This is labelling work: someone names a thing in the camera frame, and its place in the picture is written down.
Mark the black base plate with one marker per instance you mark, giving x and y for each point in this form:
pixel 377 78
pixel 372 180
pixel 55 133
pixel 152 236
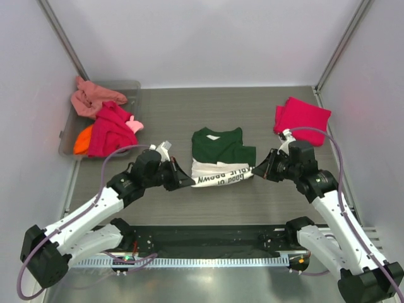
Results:
pixel 212 241

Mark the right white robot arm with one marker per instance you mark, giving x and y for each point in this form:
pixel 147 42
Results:
pixel 362 272

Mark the light pink t shirt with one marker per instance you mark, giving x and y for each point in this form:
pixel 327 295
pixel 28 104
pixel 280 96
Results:
pixel 134 125

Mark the orange t shirt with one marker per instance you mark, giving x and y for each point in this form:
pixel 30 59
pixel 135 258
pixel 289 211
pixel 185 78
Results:
pixel 82 142

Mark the aluminium frame post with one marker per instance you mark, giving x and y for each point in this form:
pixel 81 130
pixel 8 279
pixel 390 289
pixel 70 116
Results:
pixel 353 25
pixel 51 17

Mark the left aluminium frame post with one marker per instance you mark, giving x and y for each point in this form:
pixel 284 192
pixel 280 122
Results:
pixel 51 17

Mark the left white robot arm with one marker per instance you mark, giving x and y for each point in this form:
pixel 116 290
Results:
pixel 49 253

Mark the right aluminium frame post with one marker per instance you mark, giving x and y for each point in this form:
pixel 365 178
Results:
pixel 353 25

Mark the white and green t shirt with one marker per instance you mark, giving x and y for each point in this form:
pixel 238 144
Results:
pixel 220 158

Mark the salmon pink t shirt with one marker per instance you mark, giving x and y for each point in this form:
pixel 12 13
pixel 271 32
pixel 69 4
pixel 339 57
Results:
pixel 89 98

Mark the folded magenta t shirt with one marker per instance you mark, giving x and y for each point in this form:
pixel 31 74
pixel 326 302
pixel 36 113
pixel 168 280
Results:
pixel 296 114

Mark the aluminium front rail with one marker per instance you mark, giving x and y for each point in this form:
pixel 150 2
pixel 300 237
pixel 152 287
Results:
pixel 371 238

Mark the crimson red t shirt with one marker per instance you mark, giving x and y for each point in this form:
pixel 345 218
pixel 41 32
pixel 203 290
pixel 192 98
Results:
pixel 110 131

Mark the slotted cable duct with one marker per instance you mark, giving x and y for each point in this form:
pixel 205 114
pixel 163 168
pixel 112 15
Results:
pixel 103 261

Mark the grey plastic bin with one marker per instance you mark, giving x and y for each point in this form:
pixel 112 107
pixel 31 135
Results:
pixel 75 123

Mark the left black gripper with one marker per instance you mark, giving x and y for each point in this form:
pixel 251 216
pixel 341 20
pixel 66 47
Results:
pixel 179 178

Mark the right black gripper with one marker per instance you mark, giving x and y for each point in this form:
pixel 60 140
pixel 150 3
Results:
pixel 266 169

